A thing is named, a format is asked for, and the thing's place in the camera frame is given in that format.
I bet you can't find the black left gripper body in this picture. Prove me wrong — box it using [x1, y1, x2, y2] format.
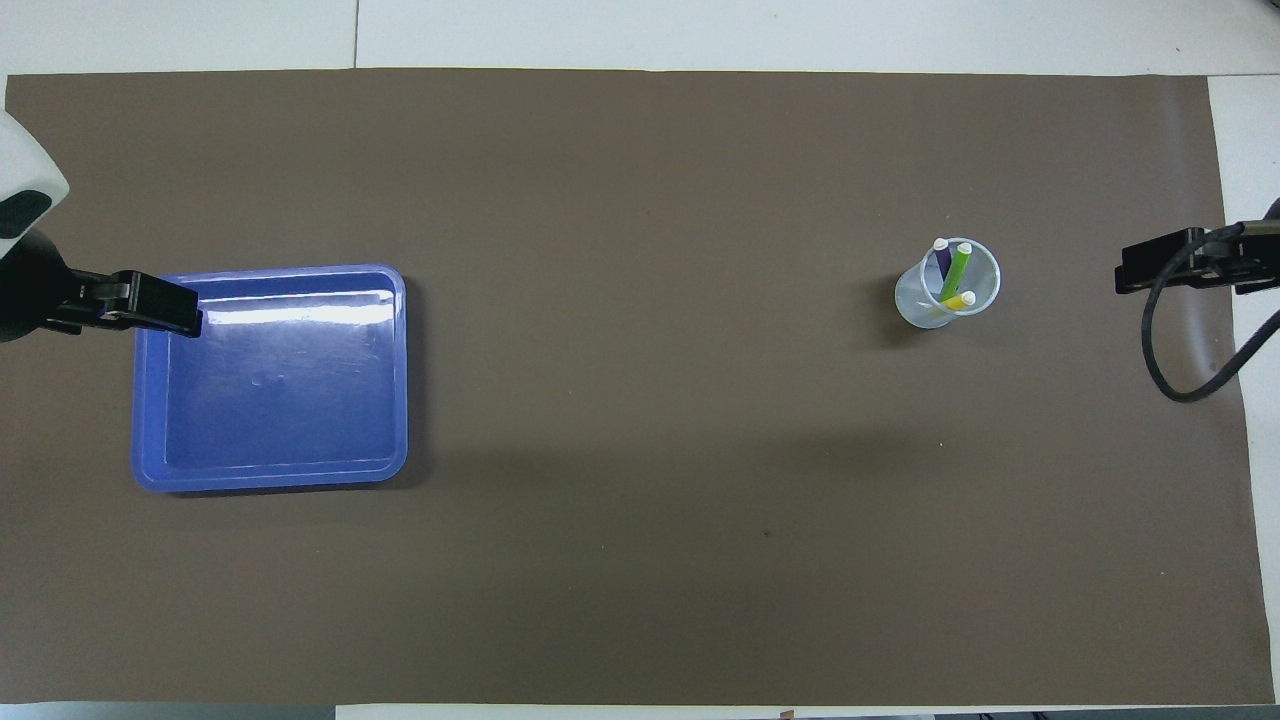
[0, 230, 81, 343]

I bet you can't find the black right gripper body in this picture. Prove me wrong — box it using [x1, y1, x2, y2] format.
[1205, 230, 1280, 297]

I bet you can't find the green marker pen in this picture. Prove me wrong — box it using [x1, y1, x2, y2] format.
[938, 242, 973, 303]

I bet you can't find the blue plastic tray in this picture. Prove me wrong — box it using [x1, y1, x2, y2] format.
[132, 263, 409, 493]

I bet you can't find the translucent plastic cup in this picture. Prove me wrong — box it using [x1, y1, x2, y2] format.
[895, 237, 1002, 330]

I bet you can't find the brown table mat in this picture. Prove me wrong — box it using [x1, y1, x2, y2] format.
[0, 68, 1276, 707]

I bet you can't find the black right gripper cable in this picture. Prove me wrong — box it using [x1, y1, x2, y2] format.
[1143, 221, 1280, 404]

